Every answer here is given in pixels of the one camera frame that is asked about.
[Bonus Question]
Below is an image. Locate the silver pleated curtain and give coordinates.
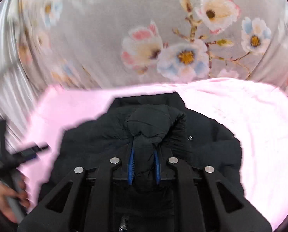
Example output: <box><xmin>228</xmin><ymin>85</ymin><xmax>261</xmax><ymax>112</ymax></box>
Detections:
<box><xmin>0</xmin><ymin>0</ymin><xmax>50</xmax><ymax>148</ymax></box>

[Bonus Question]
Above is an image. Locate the person's left hand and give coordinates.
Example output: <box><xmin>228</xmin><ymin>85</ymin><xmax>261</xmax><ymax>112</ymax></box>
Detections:
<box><xmin>0</xmin><ymin>173</ymin><xmax>31</xmax><ymax>224</ymax></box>

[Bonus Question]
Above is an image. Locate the black puffer jacket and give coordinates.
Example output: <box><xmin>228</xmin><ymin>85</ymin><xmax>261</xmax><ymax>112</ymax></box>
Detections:
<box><xmin>37</xmin><ymin>90</ymin><xmax>245</xmax><ymax>232</ymax></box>

